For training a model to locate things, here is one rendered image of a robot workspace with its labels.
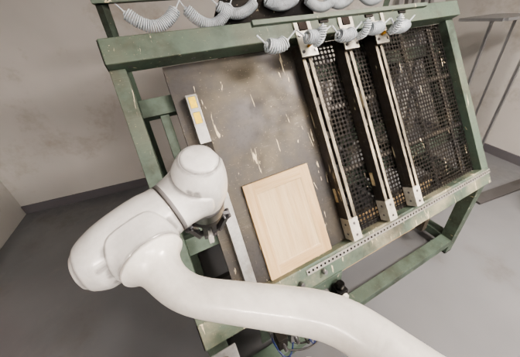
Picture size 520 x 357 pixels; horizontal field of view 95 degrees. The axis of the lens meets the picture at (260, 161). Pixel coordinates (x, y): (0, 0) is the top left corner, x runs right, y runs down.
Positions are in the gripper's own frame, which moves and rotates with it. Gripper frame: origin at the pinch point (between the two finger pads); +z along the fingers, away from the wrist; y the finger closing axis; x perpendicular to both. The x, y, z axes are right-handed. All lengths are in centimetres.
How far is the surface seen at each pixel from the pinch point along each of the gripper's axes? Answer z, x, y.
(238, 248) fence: 36.4, -1.3, -11.7
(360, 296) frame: 115, 46, -93
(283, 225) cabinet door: 38, -4, -37
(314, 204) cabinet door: 36, -8, -57
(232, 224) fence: 29.7, -11.0, -12.1
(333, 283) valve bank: 60, 29, -55
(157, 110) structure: 2, -63, 5
